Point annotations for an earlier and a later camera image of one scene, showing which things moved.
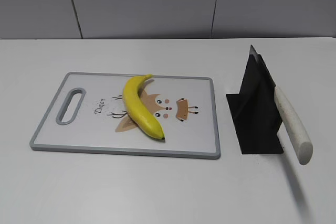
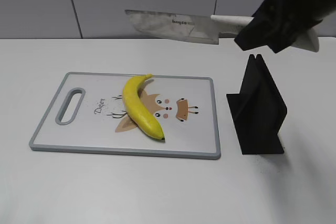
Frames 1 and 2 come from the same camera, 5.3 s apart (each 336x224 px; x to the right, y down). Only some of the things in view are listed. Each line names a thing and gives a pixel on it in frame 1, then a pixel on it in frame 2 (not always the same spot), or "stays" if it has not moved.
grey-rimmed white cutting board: [87, 115] stays
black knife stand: [255, 111] stays
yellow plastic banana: [135, 110] stays
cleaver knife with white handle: [302, 145] → [205, 28]
